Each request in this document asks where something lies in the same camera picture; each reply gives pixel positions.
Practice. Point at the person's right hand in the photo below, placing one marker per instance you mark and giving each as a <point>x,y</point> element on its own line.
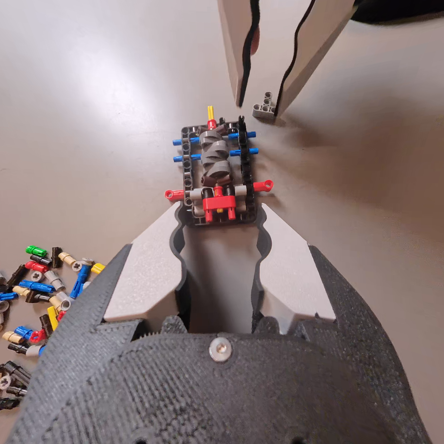
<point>256,40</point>

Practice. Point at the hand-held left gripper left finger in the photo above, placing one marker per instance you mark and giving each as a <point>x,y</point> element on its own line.
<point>145,277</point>

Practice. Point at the black lego chassis frame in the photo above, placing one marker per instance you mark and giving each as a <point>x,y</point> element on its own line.
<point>215,173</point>

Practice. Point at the pile of small lego connectors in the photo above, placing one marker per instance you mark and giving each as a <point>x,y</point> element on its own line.
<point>41,288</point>

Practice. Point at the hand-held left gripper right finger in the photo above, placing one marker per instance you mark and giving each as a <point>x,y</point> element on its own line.
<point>295,277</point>

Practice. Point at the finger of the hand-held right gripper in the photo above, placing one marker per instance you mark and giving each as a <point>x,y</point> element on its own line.
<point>319,34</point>
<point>234,34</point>

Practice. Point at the grey T-shaped lego beam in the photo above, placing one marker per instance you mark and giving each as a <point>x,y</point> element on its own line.
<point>263,109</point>

